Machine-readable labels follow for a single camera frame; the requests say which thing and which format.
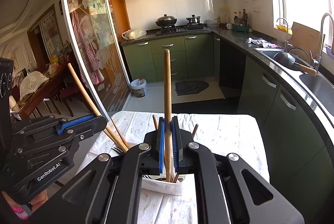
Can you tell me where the black plastic fork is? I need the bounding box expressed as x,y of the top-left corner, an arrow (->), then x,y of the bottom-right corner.
111,146 -> 124,155

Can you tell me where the white plastic utensil holder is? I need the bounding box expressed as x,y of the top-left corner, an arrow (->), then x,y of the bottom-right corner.
115,143 -> 194,199

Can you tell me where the dark wooden chopstick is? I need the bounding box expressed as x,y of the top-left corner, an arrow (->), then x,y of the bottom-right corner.
164,49 -> 173,182

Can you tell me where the steel kitchen sink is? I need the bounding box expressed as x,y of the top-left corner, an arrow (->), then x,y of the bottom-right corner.
255,48 -> 333,119

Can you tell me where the chrome kitchen faucet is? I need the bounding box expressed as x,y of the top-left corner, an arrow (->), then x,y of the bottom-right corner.
313,12 -> 333,72

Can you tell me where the left hand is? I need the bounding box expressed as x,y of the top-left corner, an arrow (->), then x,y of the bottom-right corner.
1,188 -> 49,213

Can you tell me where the wooden dining table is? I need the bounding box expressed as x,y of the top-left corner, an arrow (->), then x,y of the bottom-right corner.
18,61 -> 70,120

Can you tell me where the red checkered apron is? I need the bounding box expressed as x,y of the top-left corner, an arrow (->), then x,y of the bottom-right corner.
71,11 -> 104,85

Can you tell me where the white floral tablecloth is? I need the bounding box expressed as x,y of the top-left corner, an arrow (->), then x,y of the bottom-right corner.
75,110 -> 271,224

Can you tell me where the white trash bin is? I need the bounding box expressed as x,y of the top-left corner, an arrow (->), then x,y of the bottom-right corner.
130,78 -> 147,97

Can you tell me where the glass sliding door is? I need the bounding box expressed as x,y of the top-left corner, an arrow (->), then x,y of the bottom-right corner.
61,0 -> 130,118

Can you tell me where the white plastic bag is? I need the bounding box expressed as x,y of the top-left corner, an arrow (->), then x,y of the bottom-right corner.
122,29 -> 147,40

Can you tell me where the dark floor mat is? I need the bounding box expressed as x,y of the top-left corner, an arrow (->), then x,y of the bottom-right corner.
175,81 -> 209,96

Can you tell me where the black wok with lid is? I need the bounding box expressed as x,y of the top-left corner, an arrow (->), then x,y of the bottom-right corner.
155,14 -> 177,28

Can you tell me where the small steel pot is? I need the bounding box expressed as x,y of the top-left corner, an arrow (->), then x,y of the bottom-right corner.
186,14 -> 200,26

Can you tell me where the crumpled cloth on counter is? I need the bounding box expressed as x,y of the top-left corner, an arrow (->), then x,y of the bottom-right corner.
245,38 -> 279,48

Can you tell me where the condiment bottles tray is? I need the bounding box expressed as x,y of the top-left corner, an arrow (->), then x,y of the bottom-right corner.
232,9 -> 253,33

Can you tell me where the wooden cutting board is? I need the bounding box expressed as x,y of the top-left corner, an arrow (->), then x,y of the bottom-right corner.
289,22 -> 320,59

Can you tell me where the black pan wooden handle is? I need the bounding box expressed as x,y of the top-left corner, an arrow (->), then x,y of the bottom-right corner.
273,52 -> 317,77

